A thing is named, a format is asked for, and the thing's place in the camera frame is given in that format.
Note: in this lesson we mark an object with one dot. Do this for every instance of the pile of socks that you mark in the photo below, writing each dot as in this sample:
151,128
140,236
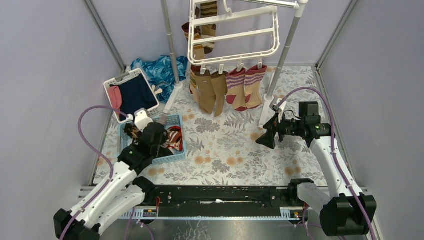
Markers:
174,142

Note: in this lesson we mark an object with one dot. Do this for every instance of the pink cloth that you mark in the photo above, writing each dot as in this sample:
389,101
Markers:
115,98

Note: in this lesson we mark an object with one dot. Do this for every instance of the red striped sock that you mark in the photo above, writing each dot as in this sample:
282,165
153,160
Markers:
252,85
235,89

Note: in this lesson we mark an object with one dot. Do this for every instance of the white laundry basket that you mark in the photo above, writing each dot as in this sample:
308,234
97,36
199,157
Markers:
126,77

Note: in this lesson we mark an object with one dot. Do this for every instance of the tan ribbed sock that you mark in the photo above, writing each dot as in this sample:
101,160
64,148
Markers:
207,96

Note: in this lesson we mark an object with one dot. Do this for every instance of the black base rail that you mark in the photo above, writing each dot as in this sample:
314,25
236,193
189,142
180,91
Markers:
220,202

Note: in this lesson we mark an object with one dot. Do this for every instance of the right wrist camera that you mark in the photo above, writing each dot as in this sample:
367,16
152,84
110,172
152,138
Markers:
279,108

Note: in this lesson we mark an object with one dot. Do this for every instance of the blue patterned cloth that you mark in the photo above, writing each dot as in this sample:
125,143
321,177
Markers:
160,74

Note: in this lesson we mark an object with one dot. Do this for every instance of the dark navy cloth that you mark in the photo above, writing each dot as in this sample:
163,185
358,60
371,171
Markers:
136,94

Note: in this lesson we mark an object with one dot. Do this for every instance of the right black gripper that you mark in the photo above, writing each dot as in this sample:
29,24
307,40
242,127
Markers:
272,126

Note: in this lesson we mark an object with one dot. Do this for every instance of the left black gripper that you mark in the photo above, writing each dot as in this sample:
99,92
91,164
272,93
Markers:
138,133

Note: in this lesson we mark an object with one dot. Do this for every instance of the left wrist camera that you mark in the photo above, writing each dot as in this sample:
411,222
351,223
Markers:
142,119

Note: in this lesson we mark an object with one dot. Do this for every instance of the blue laundry basket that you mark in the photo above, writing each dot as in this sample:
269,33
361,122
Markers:
173,120

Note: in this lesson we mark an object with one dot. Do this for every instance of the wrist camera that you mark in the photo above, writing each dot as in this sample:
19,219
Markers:
279,108
142,119

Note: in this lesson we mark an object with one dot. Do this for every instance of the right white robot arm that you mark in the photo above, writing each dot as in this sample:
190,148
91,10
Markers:
345,210

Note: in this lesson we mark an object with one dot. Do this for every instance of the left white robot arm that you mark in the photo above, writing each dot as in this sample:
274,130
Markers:
118,193

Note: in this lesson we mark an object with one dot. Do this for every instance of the white sock hanger frame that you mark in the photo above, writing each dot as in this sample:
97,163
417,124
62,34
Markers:
264,42

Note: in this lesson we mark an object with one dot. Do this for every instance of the striped green tan sock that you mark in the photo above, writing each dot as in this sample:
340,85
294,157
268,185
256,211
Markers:
199,54

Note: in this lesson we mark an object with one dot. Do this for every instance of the silver drying rack stand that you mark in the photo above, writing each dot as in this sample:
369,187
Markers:
268,7

